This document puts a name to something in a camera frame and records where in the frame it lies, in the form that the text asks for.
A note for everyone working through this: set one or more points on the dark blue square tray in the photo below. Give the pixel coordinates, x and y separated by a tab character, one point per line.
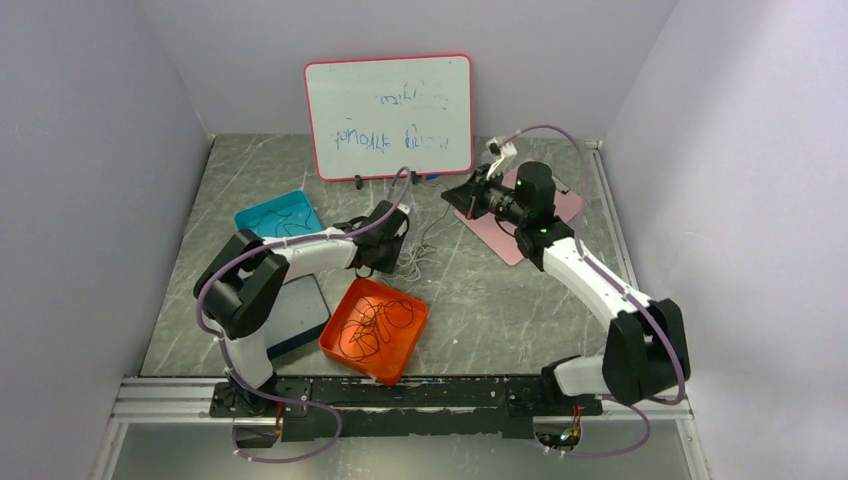
298	317

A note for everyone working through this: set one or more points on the clear jar of paperclips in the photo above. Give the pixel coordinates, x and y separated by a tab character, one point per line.
490	162

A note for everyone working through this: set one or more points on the red-framed whiteboard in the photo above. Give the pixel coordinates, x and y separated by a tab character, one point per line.
371	117

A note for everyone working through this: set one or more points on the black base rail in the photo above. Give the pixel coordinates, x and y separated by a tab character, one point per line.
320	406

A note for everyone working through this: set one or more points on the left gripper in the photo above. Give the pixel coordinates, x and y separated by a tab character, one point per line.
388	265

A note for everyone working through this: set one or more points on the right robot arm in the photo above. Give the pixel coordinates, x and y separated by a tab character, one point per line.
645	349

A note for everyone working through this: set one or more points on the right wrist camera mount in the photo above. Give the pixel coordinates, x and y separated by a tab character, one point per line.
502	152

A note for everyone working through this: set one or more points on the pink clipboard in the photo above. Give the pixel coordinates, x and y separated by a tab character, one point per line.
503	232

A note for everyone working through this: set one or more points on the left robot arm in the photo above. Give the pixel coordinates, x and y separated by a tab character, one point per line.
238	291

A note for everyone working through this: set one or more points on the teal square tray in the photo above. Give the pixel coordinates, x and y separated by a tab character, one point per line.
287	215

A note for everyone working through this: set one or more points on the orange square tray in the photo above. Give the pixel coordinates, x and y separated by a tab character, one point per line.
374	330

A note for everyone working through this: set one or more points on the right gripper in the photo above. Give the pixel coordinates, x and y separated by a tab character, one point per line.
468	198

